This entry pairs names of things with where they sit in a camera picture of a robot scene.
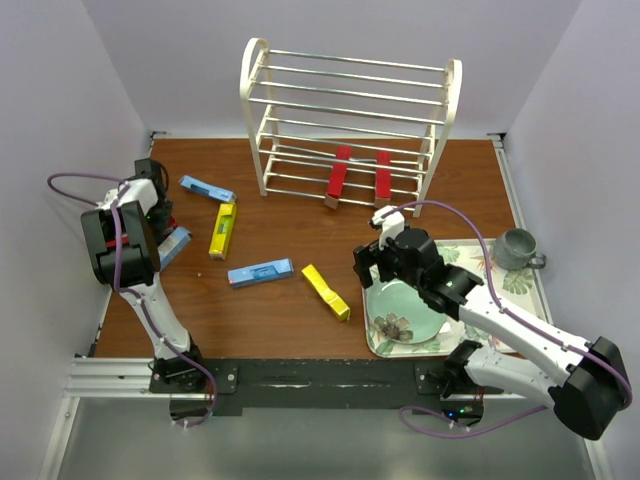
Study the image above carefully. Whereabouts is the leaf-pattern serving tray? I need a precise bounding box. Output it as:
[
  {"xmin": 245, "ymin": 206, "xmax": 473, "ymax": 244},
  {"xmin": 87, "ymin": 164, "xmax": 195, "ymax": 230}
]
[{"xmin": 365, "ymin": 265, "xmax": 547, "ymax": 358}]

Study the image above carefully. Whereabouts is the light blue toothpaste box far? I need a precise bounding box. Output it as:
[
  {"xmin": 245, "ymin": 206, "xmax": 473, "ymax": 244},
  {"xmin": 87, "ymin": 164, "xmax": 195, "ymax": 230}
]
[{"xmin": 179, "ymin": 175, "xmax": 237, "ymax": 203}]

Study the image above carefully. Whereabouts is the blue silver toothpaste box left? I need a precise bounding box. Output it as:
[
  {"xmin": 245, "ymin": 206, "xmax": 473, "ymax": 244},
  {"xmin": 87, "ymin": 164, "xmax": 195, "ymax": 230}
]
[{"xmin": 158, "ymin": 227, "xmax": 192, "ymax": 271}]

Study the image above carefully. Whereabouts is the aluminium frame rail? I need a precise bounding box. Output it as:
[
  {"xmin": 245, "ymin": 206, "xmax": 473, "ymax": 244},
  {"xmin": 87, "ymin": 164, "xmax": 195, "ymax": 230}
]
[{"xmin": 40, "ymin": 358, "xmax": 613, "ymax": 479}]

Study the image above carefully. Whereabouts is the yellow toothpaste box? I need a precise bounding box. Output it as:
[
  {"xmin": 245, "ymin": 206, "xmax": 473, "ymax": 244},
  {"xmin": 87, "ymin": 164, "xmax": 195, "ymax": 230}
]
[
  {"xmin": 208, "ymin": 203, "xmax": 237, "ymax": 259},
  {"xmin": 302, "ymin": 264, "xmax": 351, "ymax": 322}
]

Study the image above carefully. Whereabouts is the green ceramic plate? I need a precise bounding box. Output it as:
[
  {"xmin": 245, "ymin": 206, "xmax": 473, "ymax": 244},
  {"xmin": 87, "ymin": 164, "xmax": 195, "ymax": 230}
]
[{"xmin": 364, "ymin": 279, "xmax": 447, "ymax": 345}]

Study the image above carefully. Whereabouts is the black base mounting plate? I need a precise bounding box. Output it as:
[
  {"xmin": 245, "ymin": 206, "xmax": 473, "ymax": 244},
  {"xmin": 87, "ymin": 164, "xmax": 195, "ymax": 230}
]
[{"xmin": 149, "ymin": 357, "xmax": 504, "ymax": 421}]

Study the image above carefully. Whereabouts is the cream metal-rod shelf rack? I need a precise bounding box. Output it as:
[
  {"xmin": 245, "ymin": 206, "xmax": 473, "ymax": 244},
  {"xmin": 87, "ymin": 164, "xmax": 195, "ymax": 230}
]
[{"xmin": 239, "ymin": 38, "xmax": 463, "ymax": 208}]

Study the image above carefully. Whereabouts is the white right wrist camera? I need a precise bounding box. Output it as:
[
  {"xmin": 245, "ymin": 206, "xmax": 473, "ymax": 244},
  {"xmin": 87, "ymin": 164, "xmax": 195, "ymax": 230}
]
[{"xmin": 369, "ymin": 205, "xmax": 406, "ymax": 251}]

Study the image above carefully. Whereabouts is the grey ceramic mug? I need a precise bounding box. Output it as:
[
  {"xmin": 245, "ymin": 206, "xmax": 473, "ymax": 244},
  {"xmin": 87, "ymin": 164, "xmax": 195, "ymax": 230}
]
[{"xmin": 491, "ymin": 228, "xmax": 547, "ymax": 271}]

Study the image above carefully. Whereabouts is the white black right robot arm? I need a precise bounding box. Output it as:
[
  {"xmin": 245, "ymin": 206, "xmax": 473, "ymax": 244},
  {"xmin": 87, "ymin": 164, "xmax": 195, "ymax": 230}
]
[{"xmin": 353, "ymin": 226, "xmax": 632, "ymax": 440}]

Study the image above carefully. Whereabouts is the blue toothpaste box centre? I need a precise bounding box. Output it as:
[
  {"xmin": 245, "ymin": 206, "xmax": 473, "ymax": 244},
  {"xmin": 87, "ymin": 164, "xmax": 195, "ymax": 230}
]
[{"xmin": 227, "ymin": 258, "xmax": 294, "ymax": 288}]

